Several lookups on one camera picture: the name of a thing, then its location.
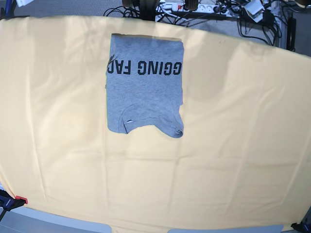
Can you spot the black power adapter box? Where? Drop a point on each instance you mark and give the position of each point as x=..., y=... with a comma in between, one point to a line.
x=268, y=18

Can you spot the yellow table cloth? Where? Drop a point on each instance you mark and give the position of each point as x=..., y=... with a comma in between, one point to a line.
x=244, y=159

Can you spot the grey t-shirt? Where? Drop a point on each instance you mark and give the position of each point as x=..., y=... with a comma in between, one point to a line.
x=144, y=84

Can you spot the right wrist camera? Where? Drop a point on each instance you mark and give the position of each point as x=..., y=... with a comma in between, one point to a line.
x=21, y=3

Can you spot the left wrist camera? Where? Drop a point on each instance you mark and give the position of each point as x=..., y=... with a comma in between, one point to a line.
x=254, y=10

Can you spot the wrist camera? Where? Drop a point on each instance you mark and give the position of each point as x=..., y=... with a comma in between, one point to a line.
x=21, y=3
x=254, y=10

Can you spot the white power strip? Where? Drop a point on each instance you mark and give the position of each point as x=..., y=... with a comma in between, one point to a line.
x=178, y=9

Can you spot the black clamp right corner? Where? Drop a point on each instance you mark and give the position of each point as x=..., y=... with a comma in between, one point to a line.
x=302, y=227

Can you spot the red black clamp left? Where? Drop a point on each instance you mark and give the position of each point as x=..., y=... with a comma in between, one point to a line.
x=9, y=203

